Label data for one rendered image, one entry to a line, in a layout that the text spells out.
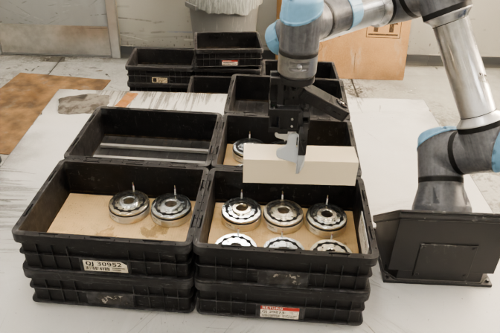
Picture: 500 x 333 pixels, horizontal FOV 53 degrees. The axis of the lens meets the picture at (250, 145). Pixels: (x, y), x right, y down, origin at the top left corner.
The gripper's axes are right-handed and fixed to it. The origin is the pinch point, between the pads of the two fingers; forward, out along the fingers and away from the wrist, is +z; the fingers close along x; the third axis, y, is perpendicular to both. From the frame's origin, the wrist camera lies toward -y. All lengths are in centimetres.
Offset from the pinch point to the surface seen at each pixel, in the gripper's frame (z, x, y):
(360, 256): 16.0, 12.5, -13.1
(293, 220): 22.7, -6.5, -0.7
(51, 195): 19, -10, 60
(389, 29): 71, -292, -97
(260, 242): 25.9, -1.6, 7.6
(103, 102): 38, -96, 72
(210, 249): 16.2, 11.1, 18.5
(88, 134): 18, -38, 59
